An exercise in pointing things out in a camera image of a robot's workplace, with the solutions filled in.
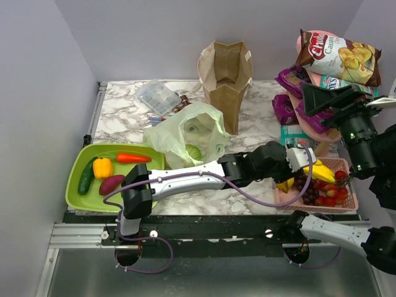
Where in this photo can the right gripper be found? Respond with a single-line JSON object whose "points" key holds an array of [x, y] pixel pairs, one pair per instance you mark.
{"points": [[315, 99]]}

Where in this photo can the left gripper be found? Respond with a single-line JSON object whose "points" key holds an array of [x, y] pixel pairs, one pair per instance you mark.
{"points": [[288, 173]]}

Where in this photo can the yellow toy bananas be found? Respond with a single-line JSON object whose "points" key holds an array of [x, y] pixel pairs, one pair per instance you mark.
{"points": [[320, 172]]}

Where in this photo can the green toy cabbage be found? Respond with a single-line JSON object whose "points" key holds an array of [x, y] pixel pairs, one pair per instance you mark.
{"points": [[193, 152]]}

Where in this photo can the light green plastic grocery bag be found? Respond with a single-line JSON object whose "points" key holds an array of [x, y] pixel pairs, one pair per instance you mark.
{"points": [[198, 124]]}

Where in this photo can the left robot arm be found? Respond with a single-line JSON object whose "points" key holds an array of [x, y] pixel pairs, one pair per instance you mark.
{"points": [[141, 186]]}

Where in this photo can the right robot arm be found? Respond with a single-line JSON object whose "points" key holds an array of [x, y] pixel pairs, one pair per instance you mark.
{"points": [[372, 157]]}

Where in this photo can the purple snack bag right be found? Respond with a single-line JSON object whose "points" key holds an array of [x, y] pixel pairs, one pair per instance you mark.
{"points": [[315, 121]]}

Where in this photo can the purple snack bag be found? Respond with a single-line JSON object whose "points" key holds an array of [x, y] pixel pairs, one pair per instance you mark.
{"points": [[315, 121], [284, 110], [292, 79]]}

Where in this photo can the teal Fox's candy bag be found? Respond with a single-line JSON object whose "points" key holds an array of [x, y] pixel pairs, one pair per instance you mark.
{"points": [[331, 83]]}

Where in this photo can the purple snack bag top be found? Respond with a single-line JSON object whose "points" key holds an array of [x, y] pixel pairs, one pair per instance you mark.
{"points": [[292, 79]]}

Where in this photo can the purple snack bag left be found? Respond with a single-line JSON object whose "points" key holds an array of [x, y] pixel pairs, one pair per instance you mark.
{"points": [[284, 110]]}

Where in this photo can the brown cassava chips bag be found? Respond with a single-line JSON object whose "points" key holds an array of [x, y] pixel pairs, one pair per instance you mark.
{"points": [[339, 58]]}

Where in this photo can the brown paper bag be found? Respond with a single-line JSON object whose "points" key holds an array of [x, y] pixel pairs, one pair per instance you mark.
{"points": [[225, 75]]}

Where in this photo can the teal white snack packet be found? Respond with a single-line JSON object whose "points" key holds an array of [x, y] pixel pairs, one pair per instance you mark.
{"points": [[293, 134]]}

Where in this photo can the dark red toy grapes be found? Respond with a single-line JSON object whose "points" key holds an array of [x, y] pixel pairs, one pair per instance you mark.
{"points": [[311, 194]]}

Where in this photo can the red toy cherries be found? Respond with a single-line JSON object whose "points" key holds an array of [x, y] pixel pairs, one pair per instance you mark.
{"points": [[330, 194]]}

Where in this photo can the pink plastic basket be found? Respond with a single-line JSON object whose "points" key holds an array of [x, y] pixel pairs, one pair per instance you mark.
{"points": [[350, 203]]}

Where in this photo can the brown toy faucet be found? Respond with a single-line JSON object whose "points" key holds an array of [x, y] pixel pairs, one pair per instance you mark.
{"points": [[184, 103]]}

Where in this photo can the clear plastic organizer box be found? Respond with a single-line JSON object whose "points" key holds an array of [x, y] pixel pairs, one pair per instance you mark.
{"points": [[158, 97]]}

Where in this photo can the red toy carrot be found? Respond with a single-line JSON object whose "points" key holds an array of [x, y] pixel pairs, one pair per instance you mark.
{"points": [[127, 158]]}

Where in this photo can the purple toy eggplant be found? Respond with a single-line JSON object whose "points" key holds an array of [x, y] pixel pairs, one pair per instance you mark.
{"points": [[110, 184]]}

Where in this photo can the yellow toy bell pepper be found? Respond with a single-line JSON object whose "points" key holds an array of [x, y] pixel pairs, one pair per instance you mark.
{"points": [[102, 168]]}

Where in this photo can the green toy cucumber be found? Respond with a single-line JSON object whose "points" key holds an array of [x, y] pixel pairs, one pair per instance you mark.
{"points": [[86, 178]]}

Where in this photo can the lime green tray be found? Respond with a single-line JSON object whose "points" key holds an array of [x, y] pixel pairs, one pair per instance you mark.
{"points": [[92, 201]]}

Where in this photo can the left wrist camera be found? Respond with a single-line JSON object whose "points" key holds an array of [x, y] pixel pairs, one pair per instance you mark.
{"points": [[299, 157]]}

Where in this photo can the blue handled screwdriver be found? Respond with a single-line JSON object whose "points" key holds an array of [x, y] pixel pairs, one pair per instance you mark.
{"points": [[156, 119]]}

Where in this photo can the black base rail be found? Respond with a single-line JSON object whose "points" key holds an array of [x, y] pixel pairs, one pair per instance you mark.
{"points": [[187, 235]]}

